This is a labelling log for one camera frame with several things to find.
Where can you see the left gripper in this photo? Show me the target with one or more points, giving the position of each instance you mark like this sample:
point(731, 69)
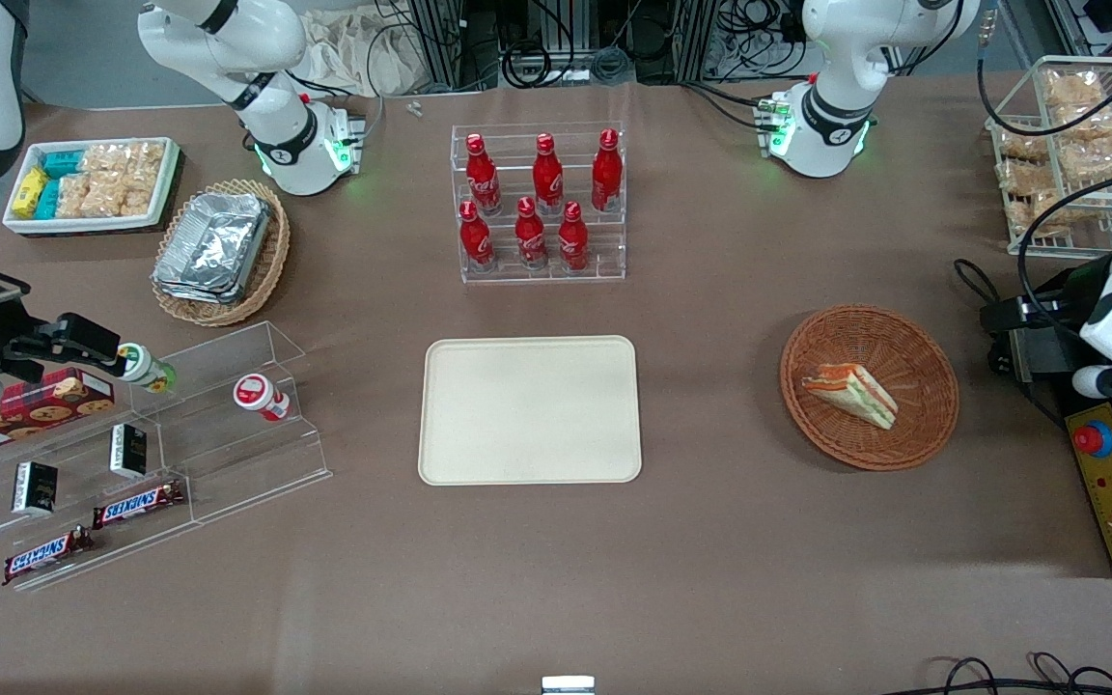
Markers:
point(1048, 333)

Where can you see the triangular sandwich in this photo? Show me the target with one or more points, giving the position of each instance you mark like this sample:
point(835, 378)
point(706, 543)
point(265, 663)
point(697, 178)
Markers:
point(850, 393)

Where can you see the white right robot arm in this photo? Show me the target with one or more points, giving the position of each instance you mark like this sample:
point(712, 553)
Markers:
point(281, 145)

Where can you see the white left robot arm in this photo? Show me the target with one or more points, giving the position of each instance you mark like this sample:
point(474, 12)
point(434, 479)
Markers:
point(831, 121)

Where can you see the brown wicker basket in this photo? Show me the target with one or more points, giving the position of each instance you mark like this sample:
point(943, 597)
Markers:
point(870, 333)

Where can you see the white snack tray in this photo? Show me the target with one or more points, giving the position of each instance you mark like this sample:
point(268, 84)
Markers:
point(167, 188)

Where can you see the light wicker basket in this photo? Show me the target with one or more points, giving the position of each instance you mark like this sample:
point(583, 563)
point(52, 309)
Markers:
point(274, 259)

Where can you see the beige plastic tray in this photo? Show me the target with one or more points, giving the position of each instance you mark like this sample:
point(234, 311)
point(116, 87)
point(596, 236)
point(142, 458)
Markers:
point(517, 415)

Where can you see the black box with metal plate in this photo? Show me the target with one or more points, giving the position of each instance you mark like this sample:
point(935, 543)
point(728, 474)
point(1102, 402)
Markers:
point(1048, 352)

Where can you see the red tartan cookie box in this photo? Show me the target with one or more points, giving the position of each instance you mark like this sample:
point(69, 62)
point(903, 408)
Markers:
point(44, 401)

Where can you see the green sunflower yogurt cup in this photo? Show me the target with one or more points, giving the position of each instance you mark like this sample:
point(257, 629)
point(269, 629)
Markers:
point(143, 365)

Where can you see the clear bag of crackers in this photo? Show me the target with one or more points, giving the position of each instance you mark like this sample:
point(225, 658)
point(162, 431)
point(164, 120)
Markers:
point(1101, 159)
point(1021, 145)
point(1092, 123)
point(1048, 214)
point(1027, 179)
point(1072, 89)

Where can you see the small black chocolate box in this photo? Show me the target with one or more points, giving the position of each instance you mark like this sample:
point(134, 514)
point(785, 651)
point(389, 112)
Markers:
point(35, 487)
point(129, 451)

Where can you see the red emergency stop button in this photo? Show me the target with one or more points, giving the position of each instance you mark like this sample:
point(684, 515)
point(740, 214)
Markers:
point(1093, 439)

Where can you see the teal snack packet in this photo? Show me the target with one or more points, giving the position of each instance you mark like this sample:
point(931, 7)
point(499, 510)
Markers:
point(62, 163)
point(48, 199)

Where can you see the clear rice cracker pack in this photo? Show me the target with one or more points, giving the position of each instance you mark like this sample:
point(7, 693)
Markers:
point(122, 195)
point(104, 159)
point(73, 196)
point(146, 159)

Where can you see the yellow snack packet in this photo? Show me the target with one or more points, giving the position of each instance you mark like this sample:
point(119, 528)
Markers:
point(30, 191)

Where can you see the Snickers bar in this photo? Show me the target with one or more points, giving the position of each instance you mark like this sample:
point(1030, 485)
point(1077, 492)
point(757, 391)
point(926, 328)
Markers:
point(44, 555)
point(136, 504)

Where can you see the aluminium foil container stack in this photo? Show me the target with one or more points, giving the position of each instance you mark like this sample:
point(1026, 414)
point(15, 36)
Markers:
point(213, 246)

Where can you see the red yogurt cup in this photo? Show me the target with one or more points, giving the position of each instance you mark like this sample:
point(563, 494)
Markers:
point(252, 393)

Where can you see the clear acrylic stepped shelf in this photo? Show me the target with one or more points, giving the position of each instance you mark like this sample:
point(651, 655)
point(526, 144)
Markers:
point(257, 463)

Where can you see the beige cloth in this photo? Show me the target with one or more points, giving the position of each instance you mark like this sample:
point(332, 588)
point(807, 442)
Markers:
point(353, 53)

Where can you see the red cola bottle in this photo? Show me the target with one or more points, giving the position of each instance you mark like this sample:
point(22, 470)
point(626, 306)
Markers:
point(475, 239)
point(530, 236)
point(481, 179)
point(572, 239)
point(606, 174)
point(546, 179)

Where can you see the clear acrylic bottle rack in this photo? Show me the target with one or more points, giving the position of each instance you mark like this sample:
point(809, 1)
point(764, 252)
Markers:
point(508, 276)

